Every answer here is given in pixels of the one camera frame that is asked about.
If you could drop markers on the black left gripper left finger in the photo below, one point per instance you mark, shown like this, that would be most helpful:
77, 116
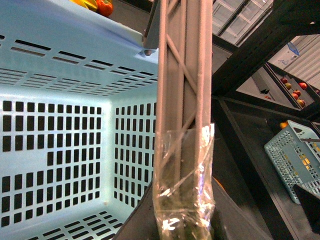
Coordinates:
141, 223

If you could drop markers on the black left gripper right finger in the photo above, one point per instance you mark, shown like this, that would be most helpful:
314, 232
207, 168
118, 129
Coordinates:
229, 222

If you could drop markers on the grey basket handle with tape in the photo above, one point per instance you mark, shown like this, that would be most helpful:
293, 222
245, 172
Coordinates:
182, 191

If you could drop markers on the light blue plastic basket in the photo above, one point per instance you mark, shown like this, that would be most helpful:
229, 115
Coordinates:
77, 121

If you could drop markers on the yellow star fruit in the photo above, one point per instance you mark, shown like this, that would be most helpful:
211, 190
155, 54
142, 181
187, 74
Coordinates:
88, 4

